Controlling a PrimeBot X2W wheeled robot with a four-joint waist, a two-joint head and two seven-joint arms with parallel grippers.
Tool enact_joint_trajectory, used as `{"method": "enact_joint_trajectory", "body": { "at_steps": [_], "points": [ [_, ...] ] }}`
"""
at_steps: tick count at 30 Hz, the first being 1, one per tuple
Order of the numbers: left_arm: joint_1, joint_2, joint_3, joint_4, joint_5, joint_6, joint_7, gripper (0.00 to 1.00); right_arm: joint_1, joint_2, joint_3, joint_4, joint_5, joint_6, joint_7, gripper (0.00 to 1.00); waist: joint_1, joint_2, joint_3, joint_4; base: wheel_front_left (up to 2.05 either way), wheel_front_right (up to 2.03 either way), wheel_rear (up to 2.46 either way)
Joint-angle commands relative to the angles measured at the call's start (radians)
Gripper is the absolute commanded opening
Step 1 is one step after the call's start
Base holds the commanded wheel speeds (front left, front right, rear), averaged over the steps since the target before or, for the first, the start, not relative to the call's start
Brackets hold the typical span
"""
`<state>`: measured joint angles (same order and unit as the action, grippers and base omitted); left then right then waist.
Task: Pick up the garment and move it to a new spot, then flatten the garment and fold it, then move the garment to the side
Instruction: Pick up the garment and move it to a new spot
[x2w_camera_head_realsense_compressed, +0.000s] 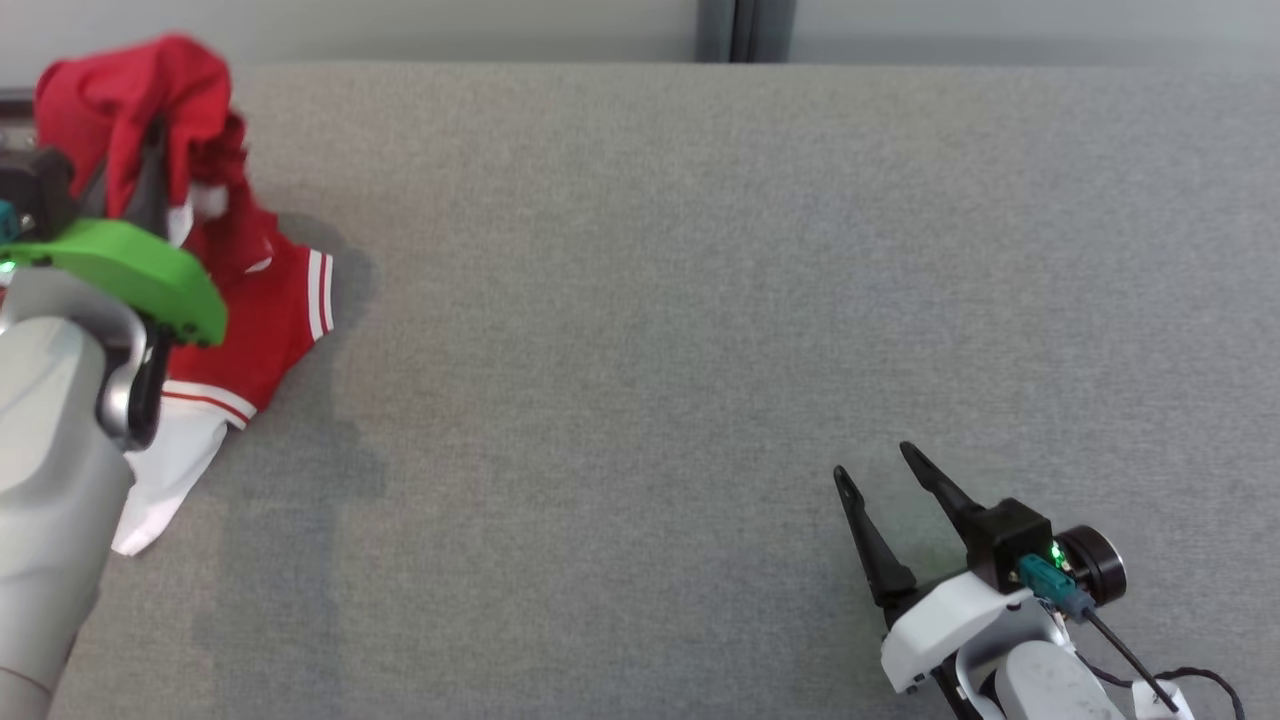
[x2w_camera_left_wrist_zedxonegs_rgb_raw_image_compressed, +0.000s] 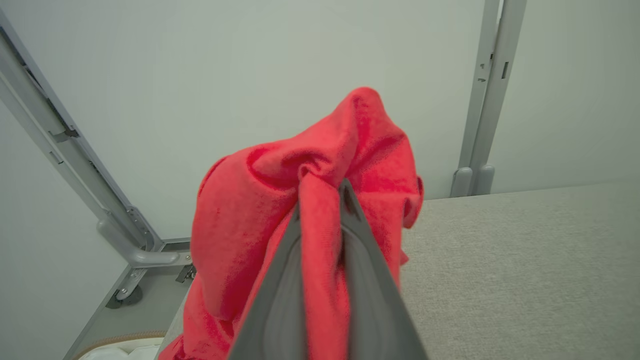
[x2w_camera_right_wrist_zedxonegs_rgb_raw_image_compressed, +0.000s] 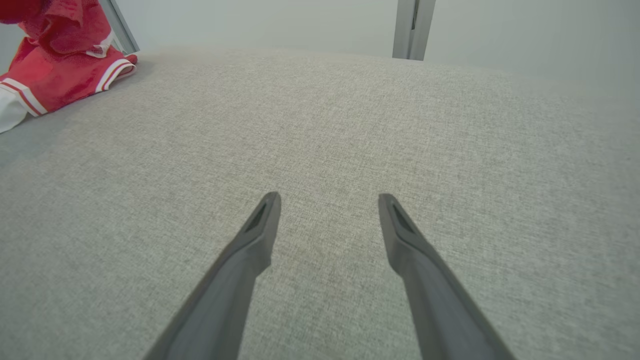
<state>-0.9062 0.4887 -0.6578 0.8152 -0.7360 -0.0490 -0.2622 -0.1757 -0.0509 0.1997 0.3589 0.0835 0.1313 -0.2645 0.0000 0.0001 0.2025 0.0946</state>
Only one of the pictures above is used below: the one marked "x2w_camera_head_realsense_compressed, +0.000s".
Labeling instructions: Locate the grey fabric sofa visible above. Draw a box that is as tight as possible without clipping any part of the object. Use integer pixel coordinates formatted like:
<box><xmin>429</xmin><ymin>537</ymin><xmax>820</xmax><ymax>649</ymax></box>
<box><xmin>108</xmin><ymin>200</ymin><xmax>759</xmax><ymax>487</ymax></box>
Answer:
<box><xmin>0</xmin><ymin>62</ymin><xmax>1280</xmax><ymax>720</ymax></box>

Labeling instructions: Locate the twisted black cable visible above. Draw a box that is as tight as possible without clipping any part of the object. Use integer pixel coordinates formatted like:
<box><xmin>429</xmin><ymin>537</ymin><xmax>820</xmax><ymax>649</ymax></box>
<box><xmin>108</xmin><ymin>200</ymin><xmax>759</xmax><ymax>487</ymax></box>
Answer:
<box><xmin>1085</xmin><ymin>664</ymin><xmax>1247</xmax><ymax>720</ymax></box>

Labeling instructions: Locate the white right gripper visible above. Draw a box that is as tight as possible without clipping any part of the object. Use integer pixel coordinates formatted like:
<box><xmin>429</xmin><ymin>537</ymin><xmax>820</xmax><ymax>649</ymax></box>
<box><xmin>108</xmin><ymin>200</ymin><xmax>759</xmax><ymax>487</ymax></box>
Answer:
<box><xmin>833</xmin><ymin>442</ymin><xmax>1066</xmax><ymax>696</ymax></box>

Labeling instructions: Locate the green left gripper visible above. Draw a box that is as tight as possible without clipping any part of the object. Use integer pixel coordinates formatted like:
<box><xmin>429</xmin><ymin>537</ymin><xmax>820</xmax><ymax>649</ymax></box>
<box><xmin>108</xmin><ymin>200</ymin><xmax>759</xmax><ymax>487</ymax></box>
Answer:
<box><xmin>0</xmin><ymin>118</ymin><xmax>227</xmax><ymax>349</ymax></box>

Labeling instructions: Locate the white cable wrap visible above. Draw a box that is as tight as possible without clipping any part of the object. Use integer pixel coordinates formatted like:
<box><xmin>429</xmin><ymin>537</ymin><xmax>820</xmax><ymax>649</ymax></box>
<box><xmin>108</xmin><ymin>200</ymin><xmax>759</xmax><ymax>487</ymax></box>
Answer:
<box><xmin>1130</xmin><ymin>680</ymin><xmax>1196</xmax><ymax>720</ymax></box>

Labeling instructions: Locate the red and white jersey garment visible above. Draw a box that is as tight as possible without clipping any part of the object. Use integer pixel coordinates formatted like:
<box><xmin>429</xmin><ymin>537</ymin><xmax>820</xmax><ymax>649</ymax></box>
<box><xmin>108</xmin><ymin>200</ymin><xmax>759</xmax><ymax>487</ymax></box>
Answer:
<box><xmin>33</xmin><ymin>33</ymin><xmax>336</xmax><ymax>558</ymax></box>

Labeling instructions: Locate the dark grey door frame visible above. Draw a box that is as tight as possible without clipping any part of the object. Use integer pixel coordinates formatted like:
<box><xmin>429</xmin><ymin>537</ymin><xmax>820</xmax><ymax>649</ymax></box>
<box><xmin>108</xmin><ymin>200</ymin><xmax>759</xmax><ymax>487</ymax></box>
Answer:
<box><xmin>697</xmin><ymin>0</ymin><xmax>797</xmax><ymax>64</ymax></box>

